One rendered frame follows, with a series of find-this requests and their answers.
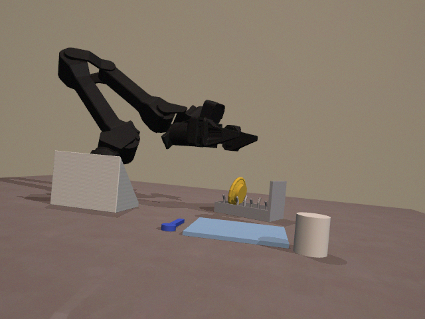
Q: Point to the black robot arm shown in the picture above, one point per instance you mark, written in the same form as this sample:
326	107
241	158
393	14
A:
119	138

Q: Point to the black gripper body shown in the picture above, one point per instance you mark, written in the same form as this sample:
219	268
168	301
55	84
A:
193	133

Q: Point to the beige cylinder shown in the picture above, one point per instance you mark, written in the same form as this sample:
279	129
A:
311	237

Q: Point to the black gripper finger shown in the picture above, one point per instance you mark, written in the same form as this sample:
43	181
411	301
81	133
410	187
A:
243	140
213	135

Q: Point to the grey dish rack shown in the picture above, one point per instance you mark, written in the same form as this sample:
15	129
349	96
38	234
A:
271	211

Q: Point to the yellow plate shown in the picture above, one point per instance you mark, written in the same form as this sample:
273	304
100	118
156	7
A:
238	188

